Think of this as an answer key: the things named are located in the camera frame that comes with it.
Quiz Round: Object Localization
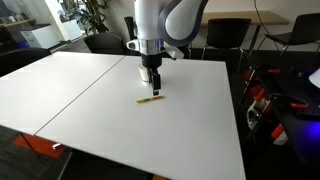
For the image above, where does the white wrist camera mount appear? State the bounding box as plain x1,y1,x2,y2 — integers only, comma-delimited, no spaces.
125,38,185,61

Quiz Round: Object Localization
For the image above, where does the green potted plant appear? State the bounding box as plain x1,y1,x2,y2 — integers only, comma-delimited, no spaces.
57,0,113,36

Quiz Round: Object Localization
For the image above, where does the black hanging cable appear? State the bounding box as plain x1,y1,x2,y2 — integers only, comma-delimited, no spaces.
253,0,269,36

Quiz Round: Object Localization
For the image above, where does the wooden wall shelf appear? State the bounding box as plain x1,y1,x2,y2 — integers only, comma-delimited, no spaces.
0,18,37,29

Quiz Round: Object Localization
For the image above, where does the red floor mat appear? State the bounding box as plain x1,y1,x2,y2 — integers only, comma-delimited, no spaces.
12,132,68,159

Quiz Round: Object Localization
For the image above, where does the yellow pen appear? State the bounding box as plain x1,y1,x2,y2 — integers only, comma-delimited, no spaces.
135,95,166,104

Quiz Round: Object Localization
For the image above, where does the black robot stand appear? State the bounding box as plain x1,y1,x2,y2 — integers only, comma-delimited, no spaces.
243,63,320,168

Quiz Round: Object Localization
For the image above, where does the black office chair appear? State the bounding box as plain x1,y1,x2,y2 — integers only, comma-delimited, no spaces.
201,17,253,75
123,15,139,56
83,33,126,56
0,47,52,78
256,12,320,59

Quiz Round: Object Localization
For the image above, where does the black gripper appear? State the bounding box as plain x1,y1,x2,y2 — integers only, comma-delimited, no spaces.
141,53,164,97

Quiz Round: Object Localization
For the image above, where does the orange handled black clamp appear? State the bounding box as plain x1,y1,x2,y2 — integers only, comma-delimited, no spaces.
270,123,285,140
289,102,310,110
251,87,267,103

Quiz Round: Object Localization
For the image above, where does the white paper cup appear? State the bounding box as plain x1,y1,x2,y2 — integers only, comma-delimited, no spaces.
137,63,151,83

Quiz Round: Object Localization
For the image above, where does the chrome table leg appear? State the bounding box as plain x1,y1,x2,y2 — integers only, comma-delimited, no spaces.
56,150,74,180

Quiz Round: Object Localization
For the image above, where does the white low cabinet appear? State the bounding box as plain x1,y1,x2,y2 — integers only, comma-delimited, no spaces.
61,18,83,42
19,23,62,50

